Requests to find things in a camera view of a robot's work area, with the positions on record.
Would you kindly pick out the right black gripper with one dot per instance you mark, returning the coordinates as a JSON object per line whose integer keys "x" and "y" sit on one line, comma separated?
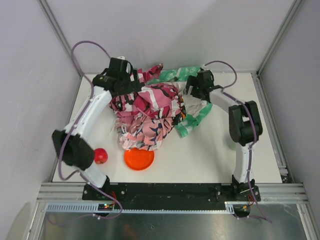
{"x": 191, "y": 86}

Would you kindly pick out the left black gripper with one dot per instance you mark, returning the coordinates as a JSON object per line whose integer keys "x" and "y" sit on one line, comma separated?
{"x": 130, "y": 83}

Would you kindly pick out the pink camouflage cloth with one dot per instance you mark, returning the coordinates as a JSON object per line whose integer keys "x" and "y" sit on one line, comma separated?
{"x": 155, "y": 101}

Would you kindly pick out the white cloth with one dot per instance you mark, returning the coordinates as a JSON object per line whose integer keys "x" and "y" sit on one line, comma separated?
{"x": 192, "y": 105}

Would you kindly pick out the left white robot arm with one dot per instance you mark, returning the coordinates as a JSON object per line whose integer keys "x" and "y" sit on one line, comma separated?
{"x": 71, "y": 143}

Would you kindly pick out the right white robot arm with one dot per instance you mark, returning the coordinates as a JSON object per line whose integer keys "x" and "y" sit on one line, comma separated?
{"x": 245, "y": 128}

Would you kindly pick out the orange black camouflage cloth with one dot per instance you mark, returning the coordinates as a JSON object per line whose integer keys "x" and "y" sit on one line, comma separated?
{"x": 182, "y": 114}

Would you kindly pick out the light pink navy cloth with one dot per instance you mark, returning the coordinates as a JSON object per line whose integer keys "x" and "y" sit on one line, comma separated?
{"x": 144, "y": 133}

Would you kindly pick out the green tie-dye cloth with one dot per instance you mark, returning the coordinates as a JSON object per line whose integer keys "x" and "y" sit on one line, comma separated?
{"x": 181, "y": 75}

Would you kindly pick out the orange plastic plate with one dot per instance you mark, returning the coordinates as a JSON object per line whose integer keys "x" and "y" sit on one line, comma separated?
{"x": 138, "y": 159}

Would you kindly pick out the red apple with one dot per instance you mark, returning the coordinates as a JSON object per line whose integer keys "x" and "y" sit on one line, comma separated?
{"x": 100, "y": 156}

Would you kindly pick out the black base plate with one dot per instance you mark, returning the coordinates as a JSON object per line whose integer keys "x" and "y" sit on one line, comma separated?
{"x": 176, "y": 194}

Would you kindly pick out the grey slotted cable duct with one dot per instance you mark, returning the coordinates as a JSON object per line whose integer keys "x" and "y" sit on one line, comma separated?
{"x": 224, "y": 208}

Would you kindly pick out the aluminium frame rail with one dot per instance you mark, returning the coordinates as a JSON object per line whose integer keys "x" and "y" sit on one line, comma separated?
{"x": 269, "y": 192}

